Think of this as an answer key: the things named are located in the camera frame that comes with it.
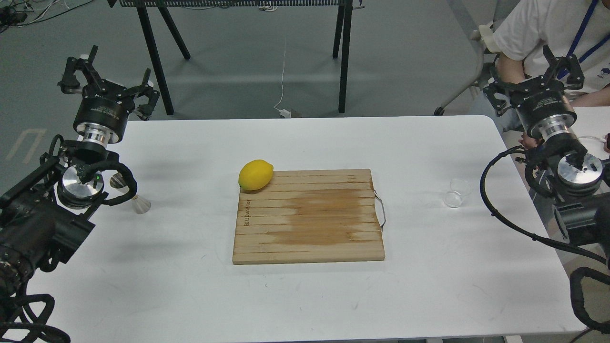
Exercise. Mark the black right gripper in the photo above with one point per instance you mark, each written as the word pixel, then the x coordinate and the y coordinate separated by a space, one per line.
pixel 541 106

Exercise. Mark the wooden cutting board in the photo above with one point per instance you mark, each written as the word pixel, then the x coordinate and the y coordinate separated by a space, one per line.
pixel 309 216

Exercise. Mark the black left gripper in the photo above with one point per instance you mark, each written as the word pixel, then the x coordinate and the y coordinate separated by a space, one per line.
pixel 101 112

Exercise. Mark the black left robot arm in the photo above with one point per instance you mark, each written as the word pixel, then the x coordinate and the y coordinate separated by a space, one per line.
pixel 45 218

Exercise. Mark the grey office chair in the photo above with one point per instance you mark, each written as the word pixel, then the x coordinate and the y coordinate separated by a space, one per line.
pixel 480 37

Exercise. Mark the yellow lemon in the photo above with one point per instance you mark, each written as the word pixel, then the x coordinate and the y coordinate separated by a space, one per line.
pixel 255 175

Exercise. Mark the red phone on side table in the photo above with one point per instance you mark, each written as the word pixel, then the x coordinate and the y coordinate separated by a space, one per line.
pixel 606 144

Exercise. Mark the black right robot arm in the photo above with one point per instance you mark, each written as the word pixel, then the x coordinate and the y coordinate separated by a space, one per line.
pixel 562 168

